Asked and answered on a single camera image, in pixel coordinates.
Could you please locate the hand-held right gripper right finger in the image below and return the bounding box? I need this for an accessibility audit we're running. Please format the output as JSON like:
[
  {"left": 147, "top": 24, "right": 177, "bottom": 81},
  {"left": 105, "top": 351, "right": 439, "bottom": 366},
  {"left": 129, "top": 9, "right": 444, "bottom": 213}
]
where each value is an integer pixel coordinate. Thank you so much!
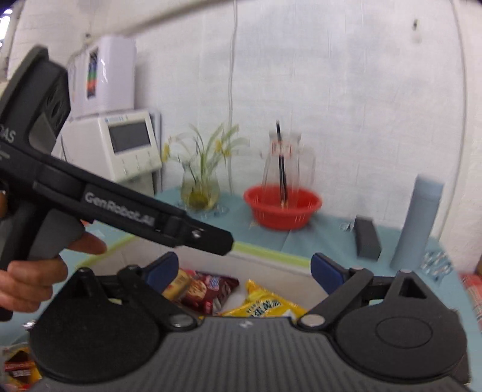
[{"left": 297, "top": 253, "right": 433, "bottom": 332}]

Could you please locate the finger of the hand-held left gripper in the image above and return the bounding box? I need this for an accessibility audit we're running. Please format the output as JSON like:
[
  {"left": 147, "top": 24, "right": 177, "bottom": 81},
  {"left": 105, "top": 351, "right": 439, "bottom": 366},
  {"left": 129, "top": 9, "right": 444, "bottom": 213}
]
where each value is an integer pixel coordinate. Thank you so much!
[{"left": 161, "top": 214, "right": 233, "bottom": 258}]

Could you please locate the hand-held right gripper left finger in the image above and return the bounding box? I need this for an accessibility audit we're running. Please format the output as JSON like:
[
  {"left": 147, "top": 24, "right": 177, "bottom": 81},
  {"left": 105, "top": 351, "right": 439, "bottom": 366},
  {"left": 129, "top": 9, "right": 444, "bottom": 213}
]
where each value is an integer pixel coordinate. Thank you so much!
[{"left": 56, "top": 252, "right": 200, "bottom": 332}]

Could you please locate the brown snack packet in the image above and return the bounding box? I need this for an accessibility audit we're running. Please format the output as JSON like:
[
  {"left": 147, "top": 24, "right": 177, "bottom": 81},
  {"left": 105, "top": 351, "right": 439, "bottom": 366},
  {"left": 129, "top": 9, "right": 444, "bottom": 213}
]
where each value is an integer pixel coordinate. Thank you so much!
[{"left": 181, "top": 269, "right": 240, "bottom": 316}]

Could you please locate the white box with green rim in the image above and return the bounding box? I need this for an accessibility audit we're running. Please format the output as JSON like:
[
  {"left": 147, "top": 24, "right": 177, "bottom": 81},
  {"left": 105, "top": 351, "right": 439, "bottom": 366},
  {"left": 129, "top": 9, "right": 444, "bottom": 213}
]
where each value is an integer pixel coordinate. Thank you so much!
[{"left": 86, "top": 234, "right": 329, "bottom": 318}]

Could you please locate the large yellow dark-label packet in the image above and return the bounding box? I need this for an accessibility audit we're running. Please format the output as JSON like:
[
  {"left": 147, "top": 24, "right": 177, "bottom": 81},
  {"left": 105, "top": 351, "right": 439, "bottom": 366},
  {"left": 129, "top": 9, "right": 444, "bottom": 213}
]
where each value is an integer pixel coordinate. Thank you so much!
[{"left": 2, "top": 346, "right": 43, "bottom": 391}]

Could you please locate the person's left hand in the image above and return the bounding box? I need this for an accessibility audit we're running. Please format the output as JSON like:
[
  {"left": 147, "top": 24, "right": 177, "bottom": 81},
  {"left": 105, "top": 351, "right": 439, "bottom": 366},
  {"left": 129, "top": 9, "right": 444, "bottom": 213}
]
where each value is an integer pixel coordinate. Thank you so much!
[{"left": 0, "top": 231, "right": 107, "bottom": 314}]

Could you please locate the clear glass coaster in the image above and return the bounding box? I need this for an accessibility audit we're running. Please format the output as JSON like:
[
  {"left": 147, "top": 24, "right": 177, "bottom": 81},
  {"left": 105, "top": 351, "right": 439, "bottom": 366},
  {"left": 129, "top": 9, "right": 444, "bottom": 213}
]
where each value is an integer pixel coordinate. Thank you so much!
[
  {"left": 420, "top": 251, "right": 455, "bottom": 282},
  {"left": 176, "top": 200, "right": 230, "bottom": 221}
]

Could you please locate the teal tablecloth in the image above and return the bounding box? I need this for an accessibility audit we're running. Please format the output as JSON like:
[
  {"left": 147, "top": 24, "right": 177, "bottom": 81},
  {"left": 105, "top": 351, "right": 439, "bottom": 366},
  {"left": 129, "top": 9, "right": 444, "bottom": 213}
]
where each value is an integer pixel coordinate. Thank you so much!
[{"left": 0, "top": 186, "right": 482, "bottom": 340}]

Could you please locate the glass vase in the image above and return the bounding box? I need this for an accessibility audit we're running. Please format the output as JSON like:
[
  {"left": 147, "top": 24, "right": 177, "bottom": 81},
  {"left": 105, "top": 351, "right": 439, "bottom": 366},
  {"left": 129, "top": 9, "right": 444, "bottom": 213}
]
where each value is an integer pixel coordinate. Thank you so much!
[{"left": 181, "top": 162, "right": 221, "bottom": 212}]

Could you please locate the dark grey box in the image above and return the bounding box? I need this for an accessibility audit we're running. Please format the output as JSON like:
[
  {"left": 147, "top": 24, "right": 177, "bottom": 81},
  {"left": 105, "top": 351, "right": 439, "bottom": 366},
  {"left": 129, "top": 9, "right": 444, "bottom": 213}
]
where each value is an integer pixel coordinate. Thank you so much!
[{"left": 354, "top": 216, "right": 382, "bottom": 261}]

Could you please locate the red plastic basket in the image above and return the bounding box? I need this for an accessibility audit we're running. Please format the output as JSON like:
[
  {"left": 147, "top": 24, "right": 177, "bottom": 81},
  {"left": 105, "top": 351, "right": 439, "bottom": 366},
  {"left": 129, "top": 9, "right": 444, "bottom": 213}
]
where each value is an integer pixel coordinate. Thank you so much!
[{"left": 243, "top": 185, "right": 323, "bottom": 231}]

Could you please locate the green yellow plant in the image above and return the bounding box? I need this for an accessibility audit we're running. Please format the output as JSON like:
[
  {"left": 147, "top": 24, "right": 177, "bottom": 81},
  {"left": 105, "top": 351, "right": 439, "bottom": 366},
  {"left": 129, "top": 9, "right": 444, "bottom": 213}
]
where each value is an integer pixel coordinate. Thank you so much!
[{"left": 162, "top": 122, "right": 250, "bottom": 189}]

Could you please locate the white appliance with screen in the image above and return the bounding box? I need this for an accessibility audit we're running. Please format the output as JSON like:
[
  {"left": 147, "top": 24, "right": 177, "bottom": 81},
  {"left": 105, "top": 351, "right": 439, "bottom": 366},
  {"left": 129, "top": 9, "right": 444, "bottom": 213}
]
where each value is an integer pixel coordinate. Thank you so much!
[{"left": 60, "top": 109, "right": 163, "bottom": 191}]

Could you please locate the grey-blue thermos bottle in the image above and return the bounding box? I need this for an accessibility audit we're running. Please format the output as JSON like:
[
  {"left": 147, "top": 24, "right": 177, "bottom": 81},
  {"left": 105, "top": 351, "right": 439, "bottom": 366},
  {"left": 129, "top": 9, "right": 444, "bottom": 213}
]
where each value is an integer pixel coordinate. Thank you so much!
[{"left": 390, "top": 174, "right": 445, "bottom": 270}]

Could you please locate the black stick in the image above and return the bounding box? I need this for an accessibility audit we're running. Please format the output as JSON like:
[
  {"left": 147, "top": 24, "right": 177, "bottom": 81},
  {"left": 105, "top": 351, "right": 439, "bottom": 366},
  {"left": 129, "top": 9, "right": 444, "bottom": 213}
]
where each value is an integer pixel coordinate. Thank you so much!
[{"left": 276, "top": 120, "right": 290, "bottom": 208}]

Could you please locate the white appliance with colourful label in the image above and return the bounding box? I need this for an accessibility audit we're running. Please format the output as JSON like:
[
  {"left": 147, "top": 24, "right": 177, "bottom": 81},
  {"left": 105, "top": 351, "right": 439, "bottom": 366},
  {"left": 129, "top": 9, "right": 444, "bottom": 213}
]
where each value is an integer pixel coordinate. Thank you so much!
[{"left": 70, "top": 36, "right": 137, "bottom": 117}]

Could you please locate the pink striped cloth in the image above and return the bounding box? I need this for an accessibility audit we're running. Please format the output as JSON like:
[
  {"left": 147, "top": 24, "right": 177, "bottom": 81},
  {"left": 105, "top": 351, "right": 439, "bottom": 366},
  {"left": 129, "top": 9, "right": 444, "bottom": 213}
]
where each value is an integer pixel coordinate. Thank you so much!
[{"left": 461, "top": 272, "right": 482, "bottom": 325}]

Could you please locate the white wall cord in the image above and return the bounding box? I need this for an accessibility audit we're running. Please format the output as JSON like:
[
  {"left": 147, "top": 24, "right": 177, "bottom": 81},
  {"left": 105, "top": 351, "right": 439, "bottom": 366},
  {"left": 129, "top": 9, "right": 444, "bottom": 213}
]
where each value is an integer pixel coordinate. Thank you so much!
[{"left": 225, "top": 0, "right": 242, "bottom": 194}]

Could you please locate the white wall pipe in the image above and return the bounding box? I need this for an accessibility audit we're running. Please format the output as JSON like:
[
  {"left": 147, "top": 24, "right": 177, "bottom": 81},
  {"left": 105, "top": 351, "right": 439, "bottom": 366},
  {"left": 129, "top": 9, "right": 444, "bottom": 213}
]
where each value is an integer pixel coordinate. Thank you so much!
[{"left": 444, "top": 0, "right": 473, "bottom": 234}]

